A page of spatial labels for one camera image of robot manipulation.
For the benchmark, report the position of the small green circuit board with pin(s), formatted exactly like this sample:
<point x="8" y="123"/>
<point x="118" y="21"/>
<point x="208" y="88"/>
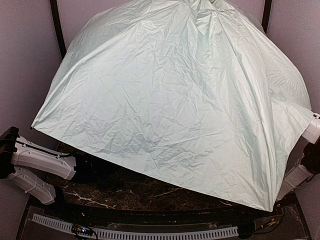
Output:
<point x="81" y="231"/>

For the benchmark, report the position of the grey slotted cable duct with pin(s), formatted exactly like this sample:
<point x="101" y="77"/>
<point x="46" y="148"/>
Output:
<point x="109" y="234"/>

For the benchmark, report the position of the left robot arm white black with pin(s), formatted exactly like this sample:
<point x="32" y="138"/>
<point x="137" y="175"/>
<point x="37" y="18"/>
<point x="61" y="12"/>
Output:
<point x="19" y="155"/>

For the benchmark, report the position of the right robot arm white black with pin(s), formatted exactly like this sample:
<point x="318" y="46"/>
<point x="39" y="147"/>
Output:
<point x="309" y="165"/>

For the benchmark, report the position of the black corner post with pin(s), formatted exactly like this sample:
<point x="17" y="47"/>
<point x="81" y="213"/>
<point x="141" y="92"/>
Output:
<point x="266" y="15"/>
<point x="58" y="27"/>

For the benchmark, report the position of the black front frame rail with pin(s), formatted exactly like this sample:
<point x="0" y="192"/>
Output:
<point x="97" y="216"/>

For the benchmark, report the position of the mint green folding umbrella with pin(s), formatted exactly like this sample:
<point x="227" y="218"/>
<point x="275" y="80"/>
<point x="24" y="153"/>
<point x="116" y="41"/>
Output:
<point x="189" y="92"/>

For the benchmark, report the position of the right black corner post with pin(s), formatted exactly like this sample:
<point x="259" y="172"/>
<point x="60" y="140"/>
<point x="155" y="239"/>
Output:
<point x="266" y="15"/>

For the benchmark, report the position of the left black corner post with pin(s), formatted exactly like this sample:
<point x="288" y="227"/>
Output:
<point x="58" y="27"/>

